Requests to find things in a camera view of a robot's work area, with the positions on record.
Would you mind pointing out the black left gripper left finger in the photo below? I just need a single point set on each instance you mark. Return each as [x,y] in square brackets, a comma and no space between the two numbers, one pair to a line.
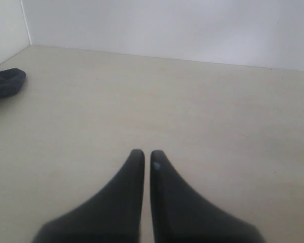
[111,215]

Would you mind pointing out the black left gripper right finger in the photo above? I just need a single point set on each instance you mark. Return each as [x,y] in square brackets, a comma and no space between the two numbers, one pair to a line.
[180,214]

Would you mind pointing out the dark object on floor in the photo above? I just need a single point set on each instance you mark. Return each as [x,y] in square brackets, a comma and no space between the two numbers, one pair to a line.
[11,82]

